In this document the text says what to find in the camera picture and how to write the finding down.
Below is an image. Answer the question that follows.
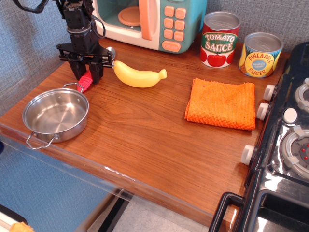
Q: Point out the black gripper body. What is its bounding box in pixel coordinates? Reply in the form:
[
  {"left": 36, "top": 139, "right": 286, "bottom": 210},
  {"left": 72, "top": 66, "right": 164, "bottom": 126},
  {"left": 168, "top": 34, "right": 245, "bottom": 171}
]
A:
[{"left": 56, "top": 24, "right": 114, "bottom": 68}]

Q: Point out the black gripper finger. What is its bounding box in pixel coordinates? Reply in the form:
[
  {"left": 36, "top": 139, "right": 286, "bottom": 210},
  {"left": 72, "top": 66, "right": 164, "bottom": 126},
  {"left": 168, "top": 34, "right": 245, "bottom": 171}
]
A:
[
  {"left": 89, "top": 63, "right": 103, "bottom": 85},
  {"left": 69, "top": 60, "right": 86, "bottom": 80}
]

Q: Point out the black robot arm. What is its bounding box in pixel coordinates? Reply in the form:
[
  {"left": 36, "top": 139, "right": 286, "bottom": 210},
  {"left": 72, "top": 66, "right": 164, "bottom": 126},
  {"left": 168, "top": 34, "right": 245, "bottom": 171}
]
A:
[{"left": 56, "top": 0, "right": 113, "bottom": 84}]

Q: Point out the yellow toy banana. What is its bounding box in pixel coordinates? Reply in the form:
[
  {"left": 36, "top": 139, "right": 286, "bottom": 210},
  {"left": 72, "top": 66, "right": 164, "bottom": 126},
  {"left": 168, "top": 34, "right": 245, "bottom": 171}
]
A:
[{"left": 113, "top": 60, "right": 167, "bottom": 88}]

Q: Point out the silver metal pan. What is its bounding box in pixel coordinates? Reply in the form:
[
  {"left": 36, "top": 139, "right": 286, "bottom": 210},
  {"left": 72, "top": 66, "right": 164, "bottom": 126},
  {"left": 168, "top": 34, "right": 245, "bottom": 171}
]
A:
[{"left": 22, "top": 82, "right": 89, "bottom": 150}]

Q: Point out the teal toy microwave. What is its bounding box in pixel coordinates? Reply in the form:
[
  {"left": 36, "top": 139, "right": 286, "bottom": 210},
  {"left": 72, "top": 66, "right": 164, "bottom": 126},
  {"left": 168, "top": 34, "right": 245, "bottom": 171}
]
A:
[{"left": 93, "top": 0, "right": 207, "bottom": 54}]

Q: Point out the tomato sauce can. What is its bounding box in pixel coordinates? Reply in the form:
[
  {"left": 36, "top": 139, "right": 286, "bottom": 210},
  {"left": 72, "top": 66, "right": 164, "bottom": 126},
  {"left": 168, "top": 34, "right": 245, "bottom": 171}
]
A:
[{"left": 200, "top": 11, "right": 240, "bottom": 68}]

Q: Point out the orange folded cloth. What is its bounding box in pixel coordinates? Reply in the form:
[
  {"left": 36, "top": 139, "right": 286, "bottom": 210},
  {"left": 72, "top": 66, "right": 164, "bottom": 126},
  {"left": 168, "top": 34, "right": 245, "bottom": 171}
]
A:
[{"left": 184, "top": 78, "right": 255, "bottom": 131}]

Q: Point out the pineapple slices can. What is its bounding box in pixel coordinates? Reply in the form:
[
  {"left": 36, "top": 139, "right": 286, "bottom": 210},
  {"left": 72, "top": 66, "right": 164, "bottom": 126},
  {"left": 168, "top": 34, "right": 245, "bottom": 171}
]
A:
[{"left": 239, "top": 32, "right": 283, "bottom": 78}]

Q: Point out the white stove knob middle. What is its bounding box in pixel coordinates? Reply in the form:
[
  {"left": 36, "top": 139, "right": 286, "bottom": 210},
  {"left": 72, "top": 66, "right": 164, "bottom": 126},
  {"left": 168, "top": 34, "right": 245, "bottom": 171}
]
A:
[{"left": 256, "top": 103, "right": 269, "bottom": 121}]

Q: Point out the white stove knob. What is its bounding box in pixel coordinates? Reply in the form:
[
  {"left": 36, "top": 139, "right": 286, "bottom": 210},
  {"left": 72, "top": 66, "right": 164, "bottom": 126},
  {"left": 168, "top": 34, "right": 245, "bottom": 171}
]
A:
[
  {"left": 256, "top": 103, "right": 269, "bottom": 121},
  {"left": 263, "top": 85, "right": 276, "bottom": 102},
  {"left": 240, "top": 145, "right": 255, "bottom": 165}
]

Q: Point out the white stove knob lower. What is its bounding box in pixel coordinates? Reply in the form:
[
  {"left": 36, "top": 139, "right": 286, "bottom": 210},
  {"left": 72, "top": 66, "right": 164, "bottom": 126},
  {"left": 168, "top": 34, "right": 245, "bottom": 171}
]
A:
[{"left": 240, "top": 145, "right": 255, "bottom": 165}]

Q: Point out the white stove knob upper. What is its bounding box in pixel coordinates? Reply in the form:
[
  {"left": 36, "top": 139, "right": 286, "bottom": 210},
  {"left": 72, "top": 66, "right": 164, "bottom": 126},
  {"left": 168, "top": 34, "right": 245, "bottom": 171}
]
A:
[{"left": 263, "top": 85, "right": 276, "bottom": 102}]

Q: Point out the black toy stove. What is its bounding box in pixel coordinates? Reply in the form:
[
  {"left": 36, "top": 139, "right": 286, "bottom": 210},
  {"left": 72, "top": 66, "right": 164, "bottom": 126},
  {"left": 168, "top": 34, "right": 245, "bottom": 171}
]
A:
[{"left": 209, "top": 42, "right": 309, "bottom": 232}]

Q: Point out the black braided cable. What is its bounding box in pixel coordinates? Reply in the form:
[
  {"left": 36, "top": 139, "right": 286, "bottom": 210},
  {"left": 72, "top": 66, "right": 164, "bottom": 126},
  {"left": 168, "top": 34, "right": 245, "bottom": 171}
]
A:
[{"left": 12, "top": 0, "right": 50, "bottom": 14}]

